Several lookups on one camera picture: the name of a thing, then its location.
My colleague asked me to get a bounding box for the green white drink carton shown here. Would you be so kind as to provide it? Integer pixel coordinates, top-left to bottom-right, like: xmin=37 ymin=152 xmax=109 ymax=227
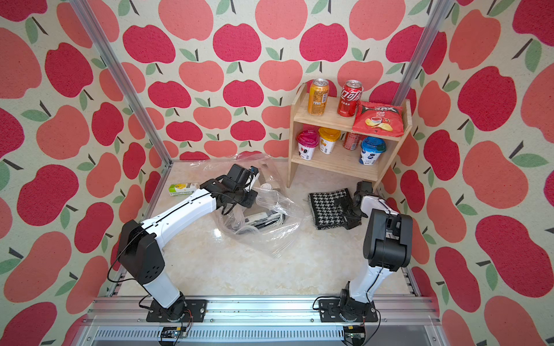
xmin=168 ymin=183 xmax=199 ymax=197

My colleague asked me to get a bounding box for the yellow lid cup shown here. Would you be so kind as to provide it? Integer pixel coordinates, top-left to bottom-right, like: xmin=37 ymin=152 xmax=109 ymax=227
xmin=318 ymin=127 xmax=341 ymax=154

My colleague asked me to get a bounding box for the right aluminium corner post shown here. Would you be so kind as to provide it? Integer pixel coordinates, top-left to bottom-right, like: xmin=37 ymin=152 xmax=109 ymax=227
xmin=392 ymin=0 xmax=455 ymax=105

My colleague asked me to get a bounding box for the orange drink can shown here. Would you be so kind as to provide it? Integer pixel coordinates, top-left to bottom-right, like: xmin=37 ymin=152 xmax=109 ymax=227
xmin=307 ymin=79 xmax=330 ymax=116

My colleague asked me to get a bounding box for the blue lid cup on shelf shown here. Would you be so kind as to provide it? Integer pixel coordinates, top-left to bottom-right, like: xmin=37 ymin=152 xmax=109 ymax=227
xmin=359 ymin=136 xmax=387 ymax=166

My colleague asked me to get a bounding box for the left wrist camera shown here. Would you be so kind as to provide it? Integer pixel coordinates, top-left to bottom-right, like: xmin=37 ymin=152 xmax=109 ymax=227
xmin=247 ymin=166 xmax=260 ymax=190

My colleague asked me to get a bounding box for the aluminium corner post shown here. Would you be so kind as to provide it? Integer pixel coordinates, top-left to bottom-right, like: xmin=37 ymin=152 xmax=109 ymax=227
xmin=69 ymin=0 xmax=173 ymax=167
xmin=392 ymin=0 xmax=455 ymax=105

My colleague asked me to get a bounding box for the pink lid cup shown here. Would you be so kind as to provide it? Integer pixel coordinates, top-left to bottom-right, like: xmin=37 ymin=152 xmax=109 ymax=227
xmin=296 ymin=130 xmax=319 ymax=161

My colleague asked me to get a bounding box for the red can lower shelf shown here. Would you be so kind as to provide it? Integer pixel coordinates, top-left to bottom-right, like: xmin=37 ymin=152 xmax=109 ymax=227
xmin=343 ymin=132 xmax=361 ymax=151

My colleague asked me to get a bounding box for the wooden two-tier shelf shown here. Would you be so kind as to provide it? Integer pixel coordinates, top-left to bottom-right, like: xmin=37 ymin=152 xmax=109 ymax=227
xmin=287 ymin=83 xmax=413 ymax=192

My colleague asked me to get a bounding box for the black white houndstooth scarf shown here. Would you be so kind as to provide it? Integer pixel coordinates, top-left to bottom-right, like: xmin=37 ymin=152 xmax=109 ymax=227
xmin=308 ymin=188 xmax=351 ymax=230

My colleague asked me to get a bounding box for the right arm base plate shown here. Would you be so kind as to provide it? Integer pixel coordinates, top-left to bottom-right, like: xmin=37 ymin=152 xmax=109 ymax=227
xmin=312 ymin=297 xmax=379 ymax=324

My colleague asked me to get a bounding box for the aluminium front rail frame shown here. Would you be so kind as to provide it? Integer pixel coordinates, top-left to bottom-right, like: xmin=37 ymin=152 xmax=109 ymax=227
xmin=70 ymin=295 xmax=448 ymax=345

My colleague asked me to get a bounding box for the red cola can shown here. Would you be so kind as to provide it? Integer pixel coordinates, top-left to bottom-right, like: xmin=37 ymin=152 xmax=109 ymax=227
xmin=337 ymin=80 xmax=364 ymax=118

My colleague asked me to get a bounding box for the grey white folded scarf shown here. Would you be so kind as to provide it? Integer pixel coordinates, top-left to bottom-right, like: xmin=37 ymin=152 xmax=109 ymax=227
xmin=235 ymin=210 xmax=287 ymax=235

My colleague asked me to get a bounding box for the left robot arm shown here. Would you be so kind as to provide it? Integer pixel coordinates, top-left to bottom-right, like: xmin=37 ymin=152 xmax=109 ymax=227
xmin=116 ymin=164 xmax=260 ymax=322

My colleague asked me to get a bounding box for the left aluminium corner post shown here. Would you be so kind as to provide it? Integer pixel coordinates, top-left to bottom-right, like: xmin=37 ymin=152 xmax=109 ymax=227
xmin=69 ymin=0 xmax=173 ymax=167

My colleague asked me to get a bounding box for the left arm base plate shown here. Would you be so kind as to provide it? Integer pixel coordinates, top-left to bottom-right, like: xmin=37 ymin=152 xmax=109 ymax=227
xmin=146 ymin=297 xmax=208 ymax=324

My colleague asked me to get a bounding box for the red chips bag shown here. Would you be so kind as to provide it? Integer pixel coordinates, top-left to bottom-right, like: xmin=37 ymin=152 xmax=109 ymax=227
xmin=352 ymin=102 xmax=404 ymax=138

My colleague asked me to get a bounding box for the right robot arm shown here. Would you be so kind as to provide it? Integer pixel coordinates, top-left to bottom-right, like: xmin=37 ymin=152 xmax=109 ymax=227
xmin=339 ymin=181 xmax=413 ymax=322

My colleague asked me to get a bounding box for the clear plastic vacuum bag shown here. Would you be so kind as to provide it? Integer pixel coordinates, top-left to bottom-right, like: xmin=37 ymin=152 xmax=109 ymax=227
xmin=189 ymin=154 xmax=307 ymax=258

